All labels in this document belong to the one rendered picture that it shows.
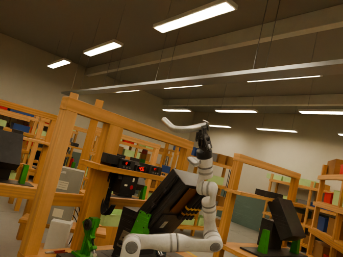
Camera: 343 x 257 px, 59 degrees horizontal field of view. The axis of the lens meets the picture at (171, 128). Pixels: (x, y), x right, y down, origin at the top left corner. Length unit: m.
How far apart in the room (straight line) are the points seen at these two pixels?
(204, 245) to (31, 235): 1.15
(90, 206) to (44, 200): 0.37
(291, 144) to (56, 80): 9.09
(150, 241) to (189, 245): 0.19
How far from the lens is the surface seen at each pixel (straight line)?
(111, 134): 2.40
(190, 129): 1.37
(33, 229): 2.25
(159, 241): 1.64
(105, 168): 2.27
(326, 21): 5.54
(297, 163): 11.87
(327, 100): 9.59
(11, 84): 12.05
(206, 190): 1.50
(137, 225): 2.38
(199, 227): 8.48
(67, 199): 2.41
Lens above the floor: 1.66
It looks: 7 degrees up
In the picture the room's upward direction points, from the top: 14 degrees clockwise
